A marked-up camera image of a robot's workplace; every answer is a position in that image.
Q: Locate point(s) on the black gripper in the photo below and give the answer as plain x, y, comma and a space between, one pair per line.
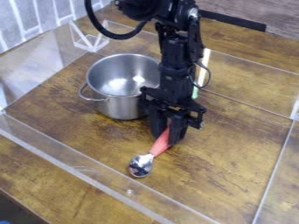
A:
174, 93

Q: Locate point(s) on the pink handled metal spoon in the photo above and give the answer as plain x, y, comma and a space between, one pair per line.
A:
140, 164

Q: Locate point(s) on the green knitted toy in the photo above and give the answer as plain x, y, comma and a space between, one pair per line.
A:
195, 93

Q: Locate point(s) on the stainless steel pot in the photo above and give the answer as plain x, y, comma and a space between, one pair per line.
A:
114, 81

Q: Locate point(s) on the clear acrylic enclosure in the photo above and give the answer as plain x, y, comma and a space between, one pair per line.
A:
230, 174

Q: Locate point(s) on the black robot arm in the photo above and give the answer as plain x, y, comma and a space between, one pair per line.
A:
172, 110

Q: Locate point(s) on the black strip on table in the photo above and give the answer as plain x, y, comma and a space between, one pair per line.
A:
234, 20

